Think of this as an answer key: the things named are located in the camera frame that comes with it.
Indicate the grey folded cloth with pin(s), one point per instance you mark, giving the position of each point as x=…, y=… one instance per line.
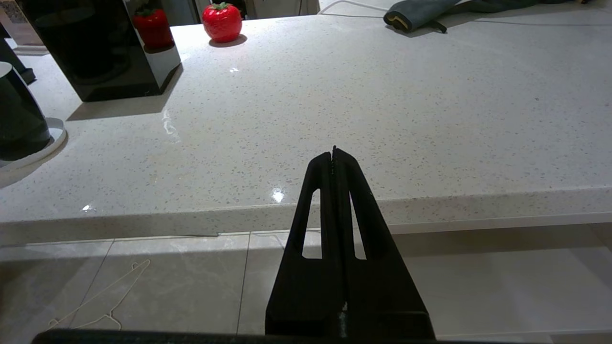
x=420, y=12

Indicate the dark mug white inside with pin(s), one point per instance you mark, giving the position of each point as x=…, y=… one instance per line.
x=19, y=119

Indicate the red tomato shaped ornament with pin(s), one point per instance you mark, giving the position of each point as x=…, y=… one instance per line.
x=221, y=23

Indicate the brown QR code sign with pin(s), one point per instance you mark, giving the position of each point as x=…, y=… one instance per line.
x=31, y=50

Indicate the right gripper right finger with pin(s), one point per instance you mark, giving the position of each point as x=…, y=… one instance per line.
x=382, y=296

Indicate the white round coaster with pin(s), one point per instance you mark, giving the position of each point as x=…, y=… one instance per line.
x=55, y=138

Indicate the black tissue box white lid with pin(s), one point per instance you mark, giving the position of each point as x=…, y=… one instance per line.
x=95, y=52

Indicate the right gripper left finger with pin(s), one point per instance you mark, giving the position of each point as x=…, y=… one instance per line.
x=296, y=296

